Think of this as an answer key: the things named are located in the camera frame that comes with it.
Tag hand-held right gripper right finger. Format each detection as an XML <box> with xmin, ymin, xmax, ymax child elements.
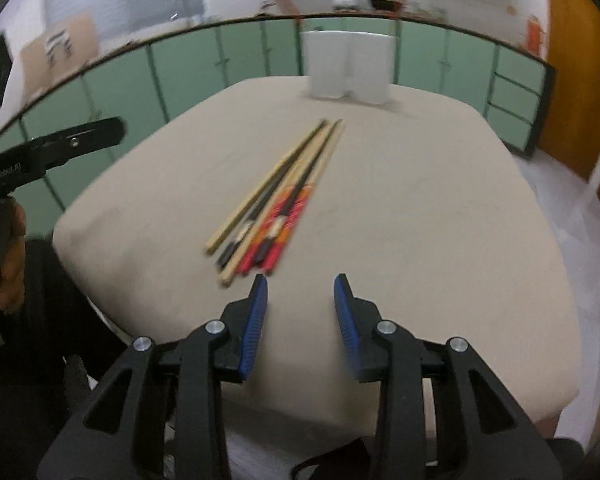
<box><xmin>333</xmin><ymin>273</ymin><xmax>563</xmax><ymax>480</ymax></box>

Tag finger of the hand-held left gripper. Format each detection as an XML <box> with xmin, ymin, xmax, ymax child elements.
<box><xmin>27</xmin><ymin>116</ymin><xmax>128</xmax><ymax>177</ymax></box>

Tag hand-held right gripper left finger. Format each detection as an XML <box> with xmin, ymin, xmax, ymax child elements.
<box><xmin>37</xmin><ymin>275</ymin><xmax>271</xmax><ymax>480</ymax></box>

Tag orange red patterned chopstick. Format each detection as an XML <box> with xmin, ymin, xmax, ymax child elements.
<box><xmin>264</xmin><ymin>184</ymin><xmax>316</xmax><ymax>277</ymax></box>

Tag light bamboo chopstick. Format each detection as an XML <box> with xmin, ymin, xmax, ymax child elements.
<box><xmin>205</xmin><ymin>118</ymin><xmax>328</xmax><ymax>256</ymax></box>

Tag black red-ended chopstick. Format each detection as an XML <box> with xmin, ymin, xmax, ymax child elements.
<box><xmin>237</xmin><ymin>121</ymin><xmax>339</xmax><ymax>276</ymax></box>

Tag bundle of chopsticks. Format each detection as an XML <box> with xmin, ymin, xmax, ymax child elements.
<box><xmin>221</xmin><ymin>119</ymin><xmax>344</xmax><ymax>287</ymax></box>

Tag person's left hand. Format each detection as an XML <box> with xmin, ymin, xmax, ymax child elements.
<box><xmin>0</xmin><ymin>197</ymin><xmax>28</xmax><ymax>313</ymax></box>

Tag cardboard box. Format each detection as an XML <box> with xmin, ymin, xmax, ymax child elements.
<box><xmin>20</xmin><ymin>15</ymin><xmax>101</xmax><ymax>86</ymax></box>

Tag green kitchen base cabinets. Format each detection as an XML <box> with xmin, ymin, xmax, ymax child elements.
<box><xmin>0</xmin><ymin>12</ymin><xmax>556</xmax><ymax>226</ymax></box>

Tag person's dark clothing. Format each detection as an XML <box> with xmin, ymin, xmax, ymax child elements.
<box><xmin>0</xmin><ymin>345</ymin><xmax>101</xmax><ymax>480</ymax></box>

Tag white cylindrical holder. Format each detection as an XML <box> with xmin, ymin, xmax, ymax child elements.
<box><xmin>347</xmin><ymin>32</ymin><xmax>395</xmax><ymax>106</ymax></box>
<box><xmin>300</xmin><ymin>31</ymin><xmax>353</xmax><ymax>100</ymax></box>

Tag white plastic sheet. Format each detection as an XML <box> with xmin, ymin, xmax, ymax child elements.
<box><xmin>510</xmin><ymin>155</ymin><xmax>600</xmax><ymax>461</ymax></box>

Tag orange wooden door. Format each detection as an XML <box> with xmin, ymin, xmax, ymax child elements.
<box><xmin>535</xmin><ymin>0</ymin><xmax>600</xmax><ymax>181</ymax></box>

